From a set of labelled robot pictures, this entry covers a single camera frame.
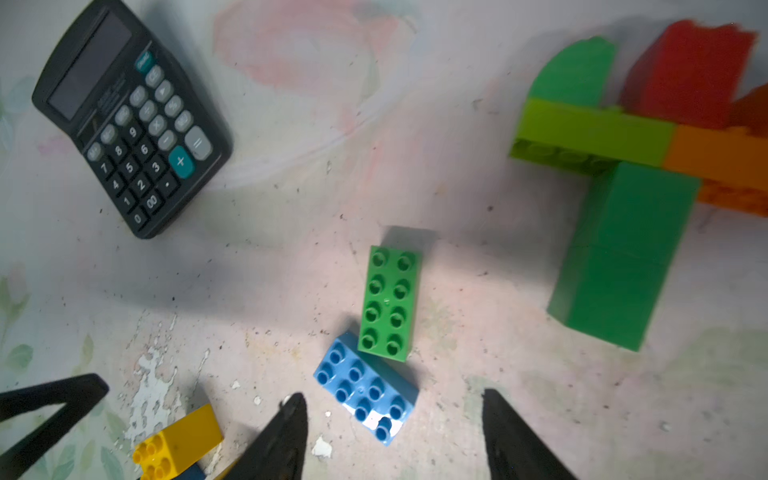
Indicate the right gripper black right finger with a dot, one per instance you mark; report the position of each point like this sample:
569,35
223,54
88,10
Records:
514,450

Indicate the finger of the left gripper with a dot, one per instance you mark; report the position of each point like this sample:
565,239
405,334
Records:
76,395

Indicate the orange long lego brick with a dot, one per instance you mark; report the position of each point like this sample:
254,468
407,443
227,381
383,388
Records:
731,164

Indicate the yellow lego brick left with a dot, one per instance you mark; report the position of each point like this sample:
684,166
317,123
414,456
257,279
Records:
171,451

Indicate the red square lego brick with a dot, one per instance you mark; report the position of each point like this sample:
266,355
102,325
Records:
689,75

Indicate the lime long lego brick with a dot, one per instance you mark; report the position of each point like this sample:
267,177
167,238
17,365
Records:
588,140

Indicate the blue lego brick left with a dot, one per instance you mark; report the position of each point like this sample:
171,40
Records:
194,472

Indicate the dark green long lego brick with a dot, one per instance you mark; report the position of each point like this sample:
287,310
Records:
389,306

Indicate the black desk calculator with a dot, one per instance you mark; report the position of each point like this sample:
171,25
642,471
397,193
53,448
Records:
134,115

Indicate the light blue long lego brick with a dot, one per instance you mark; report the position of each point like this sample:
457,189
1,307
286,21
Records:
372,392

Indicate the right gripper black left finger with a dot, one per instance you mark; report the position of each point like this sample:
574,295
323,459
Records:
278,452

